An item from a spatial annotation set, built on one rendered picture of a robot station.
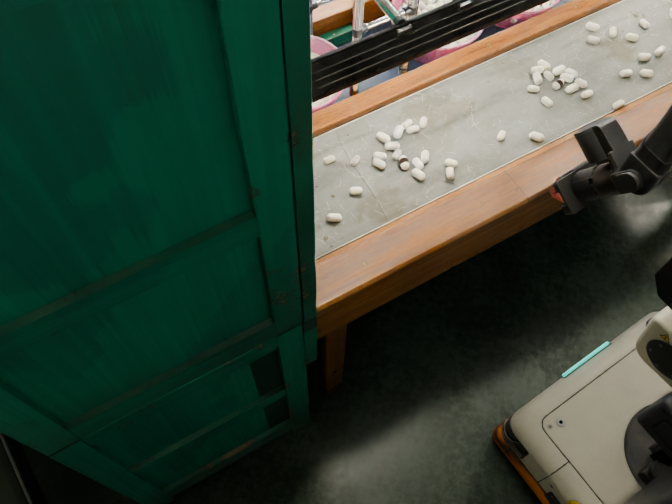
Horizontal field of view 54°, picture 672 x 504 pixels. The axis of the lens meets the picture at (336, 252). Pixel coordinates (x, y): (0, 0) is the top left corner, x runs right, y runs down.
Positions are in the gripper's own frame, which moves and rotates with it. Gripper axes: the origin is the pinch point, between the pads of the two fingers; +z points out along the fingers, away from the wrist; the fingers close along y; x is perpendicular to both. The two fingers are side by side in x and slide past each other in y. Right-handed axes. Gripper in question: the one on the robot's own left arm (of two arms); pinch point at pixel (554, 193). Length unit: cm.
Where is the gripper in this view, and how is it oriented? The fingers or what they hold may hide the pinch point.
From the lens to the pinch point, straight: 132.9
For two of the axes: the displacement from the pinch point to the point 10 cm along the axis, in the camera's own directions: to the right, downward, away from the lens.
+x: 4.8, 8.7, 0.8
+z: -2.8, 0.7, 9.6
